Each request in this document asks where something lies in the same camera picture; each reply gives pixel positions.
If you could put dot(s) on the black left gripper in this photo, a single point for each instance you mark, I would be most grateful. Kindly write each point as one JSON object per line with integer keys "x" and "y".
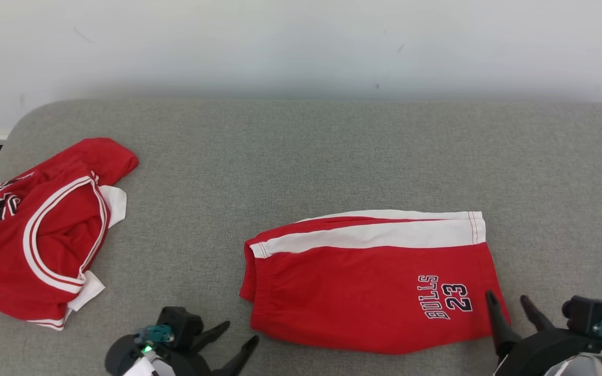
{"x": 191, "y": 363}

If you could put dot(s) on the red Bulls basketball shorts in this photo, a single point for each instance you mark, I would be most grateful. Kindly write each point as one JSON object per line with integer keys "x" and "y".
{"x": 358, "y": 292}

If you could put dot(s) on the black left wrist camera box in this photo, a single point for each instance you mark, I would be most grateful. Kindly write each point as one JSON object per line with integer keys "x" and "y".
{"x": 181, "y": 321}

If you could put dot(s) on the red Bulls basketball jersey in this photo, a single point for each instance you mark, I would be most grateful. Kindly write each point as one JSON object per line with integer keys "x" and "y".
{"x": 55, "y": 245}

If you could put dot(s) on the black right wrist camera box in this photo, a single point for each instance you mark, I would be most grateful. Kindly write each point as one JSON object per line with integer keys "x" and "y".
{"x": 586, "y": 313}

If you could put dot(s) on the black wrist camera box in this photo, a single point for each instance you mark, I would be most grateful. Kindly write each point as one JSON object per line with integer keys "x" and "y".
{"x": 181, "y": 321}
{"x": 586, "y": 313}

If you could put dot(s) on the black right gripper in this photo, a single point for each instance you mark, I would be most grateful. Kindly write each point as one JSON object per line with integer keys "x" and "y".
{"x": 536, "y": 350}

